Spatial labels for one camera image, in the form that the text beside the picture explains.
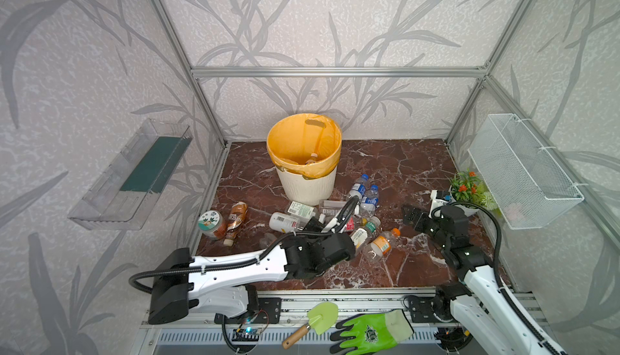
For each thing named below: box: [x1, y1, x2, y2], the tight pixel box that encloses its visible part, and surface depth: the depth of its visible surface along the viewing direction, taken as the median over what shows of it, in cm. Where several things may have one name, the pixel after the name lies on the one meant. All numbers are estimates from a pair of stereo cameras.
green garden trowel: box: [281, 301, 339, 350], surface depth 73 cm
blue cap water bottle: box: [347, 173, 369, 203], surface depth 100 cm
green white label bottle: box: [287, 200, 315, 219], surface depth 94 cm
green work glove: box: [330, 309, 415, 355], surface depth 71 cm
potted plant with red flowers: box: [449, 168, 499, 216], surface depth 86 cm
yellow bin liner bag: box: [266, 112, 343, 177], surface depth 92 cm
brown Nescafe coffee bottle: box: [223, 201, 248, 247], surface depth 91 cm
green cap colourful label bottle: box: [348, 221, 379, 250], surface depth 86 cm
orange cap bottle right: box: [369, 227, 402, 259], surface depth 85 cm
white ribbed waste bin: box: [275, 165, 338, 206], surface depth 88 cm
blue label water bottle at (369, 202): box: [360, 184, 379, 218], surface depth 96 cm
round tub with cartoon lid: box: [197, 209, 224, 239], surface depth 86 cm
